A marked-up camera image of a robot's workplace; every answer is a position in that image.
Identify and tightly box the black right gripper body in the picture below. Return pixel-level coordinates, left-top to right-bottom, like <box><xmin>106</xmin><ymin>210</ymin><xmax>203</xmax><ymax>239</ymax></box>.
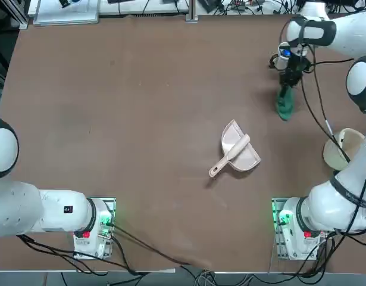
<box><xmin>285</xmin><ymin>54</ymin><xmax>309</xmax><ymax>76</ymax></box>

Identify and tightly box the green cloth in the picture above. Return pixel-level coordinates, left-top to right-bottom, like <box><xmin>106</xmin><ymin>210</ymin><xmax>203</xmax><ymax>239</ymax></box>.
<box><xmin>274</xmin><ymin>85</ymin><xmax>296</xmax><ymax>122</ymax></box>

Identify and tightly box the beige waste bin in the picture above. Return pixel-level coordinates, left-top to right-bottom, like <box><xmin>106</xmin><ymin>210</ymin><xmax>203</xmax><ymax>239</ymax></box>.
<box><xmin>323</xmin><ymin>128</ymin><xmax>366</xmax><ymax>172</ymax></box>

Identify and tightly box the beige dustpan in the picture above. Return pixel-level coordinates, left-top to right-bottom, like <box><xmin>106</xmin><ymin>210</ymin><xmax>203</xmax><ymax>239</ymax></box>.
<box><xmin>221</xmin><ymin>119</ymin><xmax>262</xmax><ymax>172</ymax></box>

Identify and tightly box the beige hand brush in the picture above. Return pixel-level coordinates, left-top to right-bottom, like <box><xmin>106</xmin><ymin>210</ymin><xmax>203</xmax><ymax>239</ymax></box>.
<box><xmin>208</xmin><ymin>134</ymin><xmax>251</xmax><ymax>179</ymax></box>

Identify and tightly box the white flat board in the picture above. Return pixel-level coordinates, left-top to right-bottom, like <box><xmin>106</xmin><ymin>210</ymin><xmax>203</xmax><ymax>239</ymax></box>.
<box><xmin>33</xmin><ymin>0</ymin><xmax>100</xmax><ymax>26</ymax></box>

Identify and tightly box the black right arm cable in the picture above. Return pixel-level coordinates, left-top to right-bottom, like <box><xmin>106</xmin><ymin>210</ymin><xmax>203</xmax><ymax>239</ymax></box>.
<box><xmin>279</xmin><ymin>16</ymin><xmax>366</xmax><ymax>239</ymax></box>

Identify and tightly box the circuit board with wires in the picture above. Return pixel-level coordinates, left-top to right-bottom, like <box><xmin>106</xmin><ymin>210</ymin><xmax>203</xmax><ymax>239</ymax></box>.
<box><xmin>224</xmin><ymin>0</ymin><xmax>265</xmax><ymax>14</ymax></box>

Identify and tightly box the aluminium profile post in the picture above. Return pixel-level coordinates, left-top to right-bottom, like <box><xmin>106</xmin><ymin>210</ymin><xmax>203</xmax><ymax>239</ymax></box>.
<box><xmin>186</xmin><ymin>0</ymin><xmax>199</xmax><ymax>22</ymax></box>

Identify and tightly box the brown cable on table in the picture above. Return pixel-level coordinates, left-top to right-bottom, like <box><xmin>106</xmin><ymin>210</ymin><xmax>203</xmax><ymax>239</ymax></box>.
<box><xmin>111</xmin><ymin>222</ymin><xmax>215</xmax><ymax>271</ymax></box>

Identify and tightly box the aluminium frame rail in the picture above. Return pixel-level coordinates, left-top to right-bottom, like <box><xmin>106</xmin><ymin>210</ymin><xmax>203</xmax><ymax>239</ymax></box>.
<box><xmin>12</xmin><ymin>0</ymin><xmax>30</xmax><ymax>30</ymax></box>

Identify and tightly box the black left base cable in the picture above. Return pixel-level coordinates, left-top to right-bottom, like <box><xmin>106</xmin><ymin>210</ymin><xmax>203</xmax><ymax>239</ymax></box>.
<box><xmin>16</xmin><ymin>234</ymin><xmax>142</xmax><ymax>275</ymax></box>

